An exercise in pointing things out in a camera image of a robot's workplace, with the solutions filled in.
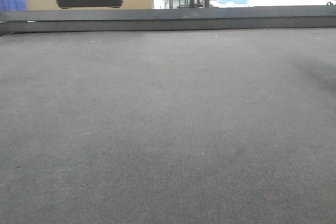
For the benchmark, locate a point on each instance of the dark grey table mat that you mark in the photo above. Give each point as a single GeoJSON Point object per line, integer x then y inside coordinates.
{"type": "Point", "coordinates": [225, 126]}

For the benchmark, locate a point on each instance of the blue paper tray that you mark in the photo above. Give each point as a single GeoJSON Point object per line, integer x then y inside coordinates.
{"type": "Point", "coordinates": [233, 1]}

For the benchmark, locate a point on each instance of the white background table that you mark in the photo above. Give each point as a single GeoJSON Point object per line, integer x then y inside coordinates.
{"type": "Point", "coordinates": [265, 3]}

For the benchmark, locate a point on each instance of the dark metal rail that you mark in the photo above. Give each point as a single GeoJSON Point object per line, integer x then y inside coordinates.
{"type": "Point", "coordinates": [210, 18]}

